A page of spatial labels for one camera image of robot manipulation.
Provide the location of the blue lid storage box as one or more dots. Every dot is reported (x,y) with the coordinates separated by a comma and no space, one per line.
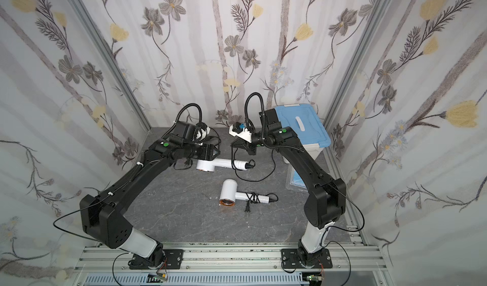
(305,122)

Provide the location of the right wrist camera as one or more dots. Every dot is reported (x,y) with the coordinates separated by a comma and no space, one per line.
(239,130)

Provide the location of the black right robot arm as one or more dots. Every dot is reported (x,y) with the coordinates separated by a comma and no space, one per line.
(326,201)

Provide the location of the bag of blue face masks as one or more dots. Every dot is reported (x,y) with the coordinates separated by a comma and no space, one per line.
(294,181)

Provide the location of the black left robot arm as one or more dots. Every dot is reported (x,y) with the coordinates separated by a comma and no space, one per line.
(103,217)

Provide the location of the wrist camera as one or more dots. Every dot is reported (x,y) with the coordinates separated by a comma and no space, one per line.
(202,131)
(239,130)

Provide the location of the aluminium mounting rail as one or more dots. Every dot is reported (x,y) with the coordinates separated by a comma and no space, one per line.
(235,264)

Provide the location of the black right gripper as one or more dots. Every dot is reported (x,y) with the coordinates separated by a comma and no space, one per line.
(247,145)

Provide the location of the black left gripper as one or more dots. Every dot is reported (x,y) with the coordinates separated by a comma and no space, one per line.
(210,151)

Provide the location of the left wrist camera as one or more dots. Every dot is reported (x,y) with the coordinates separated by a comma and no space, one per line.
(202,131)

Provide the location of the white hair dryer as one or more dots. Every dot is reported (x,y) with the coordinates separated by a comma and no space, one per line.
(210,165)
(229,195)

